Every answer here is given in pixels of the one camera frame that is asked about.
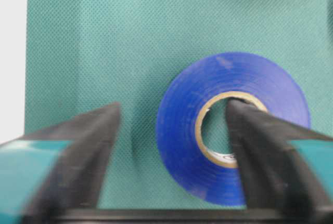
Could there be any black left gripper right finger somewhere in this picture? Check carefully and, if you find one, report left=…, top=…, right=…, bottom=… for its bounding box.
left=226, top=98, right=332, bottom=223

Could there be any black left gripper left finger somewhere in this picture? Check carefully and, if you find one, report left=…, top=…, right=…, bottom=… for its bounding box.
left=1, top=102, right=121, bottom=223

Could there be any blue tape roll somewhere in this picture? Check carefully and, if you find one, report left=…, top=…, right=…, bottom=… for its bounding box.
left=156, top=52, right=311, bottom=207

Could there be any white rectangular plastic case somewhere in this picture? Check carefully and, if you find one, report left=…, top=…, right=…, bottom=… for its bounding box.
left=1, top=0, right=28, bottom=143

